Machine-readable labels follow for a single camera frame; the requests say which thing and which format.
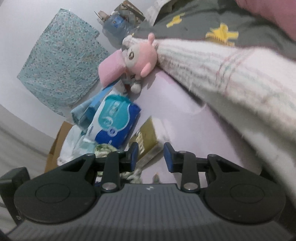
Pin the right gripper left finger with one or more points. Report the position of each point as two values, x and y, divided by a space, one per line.
71 190

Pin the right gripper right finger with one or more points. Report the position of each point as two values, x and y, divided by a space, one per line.
230 191

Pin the green white cloth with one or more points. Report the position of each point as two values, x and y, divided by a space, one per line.
102 150

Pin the teal towel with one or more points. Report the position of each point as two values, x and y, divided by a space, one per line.
79 116

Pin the white blue wipes pack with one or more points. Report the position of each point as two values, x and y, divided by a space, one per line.
113 121

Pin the blue cardboard box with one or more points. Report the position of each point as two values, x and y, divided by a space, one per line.
93 105

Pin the gold foil packet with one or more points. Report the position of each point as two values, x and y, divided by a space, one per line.
151 137

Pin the pink sponge cloth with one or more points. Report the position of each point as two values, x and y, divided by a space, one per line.
111 68

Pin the brown cardboard box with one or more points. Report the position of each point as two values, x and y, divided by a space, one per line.
57 146

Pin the white plastic bag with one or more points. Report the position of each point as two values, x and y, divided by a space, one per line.
75 145

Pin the white striped blanket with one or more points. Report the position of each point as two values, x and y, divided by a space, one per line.
251 88

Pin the pink plush toy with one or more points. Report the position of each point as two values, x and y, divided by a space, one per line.
140 60

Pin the grey star blanket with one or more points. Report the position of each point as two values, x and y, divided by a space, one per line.
195 20

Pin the blue water jug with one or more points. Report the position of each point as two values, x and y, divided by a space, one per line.
116 27

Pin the pink pillow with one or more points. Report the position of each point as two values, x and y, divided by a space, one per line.
279 12

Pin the grey checked mat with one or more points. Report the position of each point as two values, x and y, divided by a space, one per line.
158 7

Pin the teal patterned wall cloth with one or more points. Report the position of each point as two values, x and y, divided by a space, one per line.
62 66

